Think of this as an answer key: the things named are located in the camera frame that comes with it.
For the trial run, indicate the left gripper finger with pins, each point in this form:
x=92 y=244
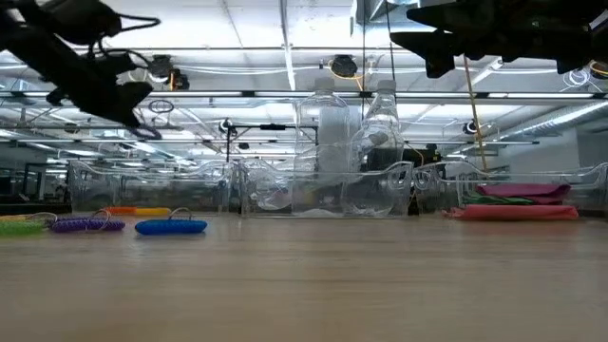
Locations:
x=121 y=111
x=135 y=92

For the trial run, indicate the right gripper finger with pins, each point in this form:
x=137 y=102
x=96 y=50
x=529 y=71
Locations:
x=446 y=13
x=427 y=42

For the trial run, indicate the purple coil wristband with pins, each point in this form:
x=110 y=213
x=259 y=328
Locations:
x=145 y=134
x=107 y=225
x=62 y=224

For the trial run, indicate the blue coil wristband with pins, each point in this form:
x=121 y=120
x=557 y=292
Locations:
x=171 y=227

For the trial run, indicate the dark green cloth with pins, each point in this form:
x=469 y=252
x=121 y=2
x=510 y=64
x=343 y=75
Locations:
x=472 y=195

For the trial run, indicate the magenta cloth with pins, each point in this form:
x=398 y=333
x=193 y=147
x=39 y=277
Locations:
x=522 y=190

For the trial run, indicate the pink cloth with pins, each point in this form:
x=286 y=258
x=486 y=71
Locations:
x=513 y=212

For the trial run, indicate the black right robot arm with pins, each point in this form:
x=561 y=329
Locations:
x=598 y=47

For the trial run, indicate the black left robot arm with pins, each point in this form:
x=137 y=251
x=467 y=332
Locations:
x=47 y=19

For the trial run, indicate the clear plastic bin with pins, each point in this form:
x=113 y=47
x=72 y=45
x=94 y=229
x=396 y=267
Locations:
x=152 y=185
x=442 y=185
x=328 y=199

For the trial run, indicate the green coil wristband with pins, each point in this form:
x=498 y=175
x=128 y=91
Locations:
x=19 y=229

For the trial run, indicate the long ceiling light rail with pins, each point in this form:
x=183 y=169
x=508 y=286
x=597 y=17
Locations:
x=427 y=95

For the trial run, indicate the silver ceiling duct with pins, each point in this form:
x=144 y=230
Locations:
x=560 y=119

